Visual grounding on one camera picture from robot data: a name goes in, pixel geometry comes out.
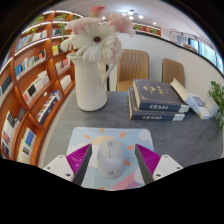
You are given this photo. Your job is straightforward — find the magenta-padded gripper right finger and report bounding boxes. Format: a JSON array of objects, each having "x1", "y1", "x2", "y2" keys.
[{"x1": 134, "y1": 143, "x2": 185, "y2": 185}]

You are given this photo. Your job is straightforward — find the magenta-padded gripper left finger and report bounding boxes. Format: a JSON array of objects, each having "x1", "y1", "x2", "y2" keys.
[{"x1": 43, "y1": 143, "x2": 93, "y2": 187}]

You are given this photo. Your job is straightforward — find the white computer mouse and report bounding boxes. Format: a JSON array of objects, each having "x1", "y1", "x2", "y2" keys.
[{"x1": 96, "y1": 138, "x2": 125, "y2": 179}]

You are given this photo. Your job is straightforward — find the pastel printed mouse pad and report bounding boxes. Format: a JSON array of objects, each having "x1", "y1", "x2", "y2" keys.
[{"x1": 64, "y1": 126, "x2": 156, "y2": 191}]

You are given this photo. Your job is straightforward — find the dark navy hardcover book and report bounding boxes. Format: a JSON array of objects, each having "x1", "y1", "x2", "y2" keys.
[
  {"x1": 127, "y1": 87, "x2": 186, "y2": 122},
  {"x1": 132, "y1": 78, "x2": 190, "y2": 114}
]

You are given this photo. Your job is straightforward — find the thick white book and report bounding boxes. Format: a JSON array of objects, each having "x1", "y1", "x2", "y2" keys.
[{"x1": 169, "y1": 77, "x2": 212, "y2": 120}]

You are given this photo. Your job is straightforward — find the white pitcher vase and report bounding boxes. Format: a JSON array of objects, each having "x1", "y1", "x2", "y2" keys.
[{"x1": 66, "y1": 52, "x2": 118, "y2": 112}]

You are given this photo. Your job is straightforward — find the green plant in white pot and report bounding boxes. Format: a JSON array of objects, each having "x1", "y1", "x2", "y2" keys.
[{"x1": 208, "y1": 80, "x2": 224, "y2": 133}]

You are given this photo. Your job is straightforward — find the orange wooden bookshelf unit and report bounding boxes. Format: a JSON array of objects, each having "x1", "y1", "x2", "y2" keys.
[{"x1": 0, "y1": 9, "x2": 84, "y2": 167}]

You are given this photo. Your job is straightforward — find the tan upholstered chair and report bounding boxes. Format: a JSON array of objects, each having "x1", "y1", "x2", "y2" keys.
[
  {"x1": 115, "y1": 49, "x2": 150, "y2": 93},
  {"x1": 161, "y1": 58, "x2": 186, "y2": 88}
]

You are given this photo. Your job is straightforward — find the white and pink flowers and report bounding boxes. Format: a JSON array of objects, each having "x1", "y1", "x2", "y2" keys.
[{"x1": 59, "y1": 5, "x2": 136, "y2": 64}]

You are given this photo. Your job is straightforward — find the ceiling lights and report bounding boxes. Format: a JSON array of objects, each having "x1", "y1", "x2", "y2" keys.
[{"x1": 121, "y1": 9, "x2": 145, "y2": 21}]

